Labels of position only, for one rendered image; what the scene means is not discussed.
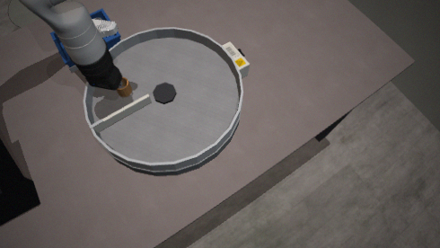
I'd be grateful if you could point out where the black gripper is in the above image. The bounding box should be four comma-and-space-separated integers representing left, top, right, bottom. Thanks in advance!
63, 19, 123, 90

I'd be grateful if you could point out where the grey round turntable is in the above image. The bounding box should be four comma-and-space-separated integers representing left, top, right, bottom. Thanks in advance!
84, 27, 250, 176

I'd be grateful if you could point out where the blue crate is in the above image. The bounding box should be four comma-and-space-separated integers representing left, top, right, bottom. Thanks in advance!
50, 9, 121, 72

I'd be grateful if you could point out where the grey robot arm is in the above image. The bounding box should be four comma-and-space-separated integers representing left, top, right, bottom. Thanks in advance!
19, 0, 96, 48

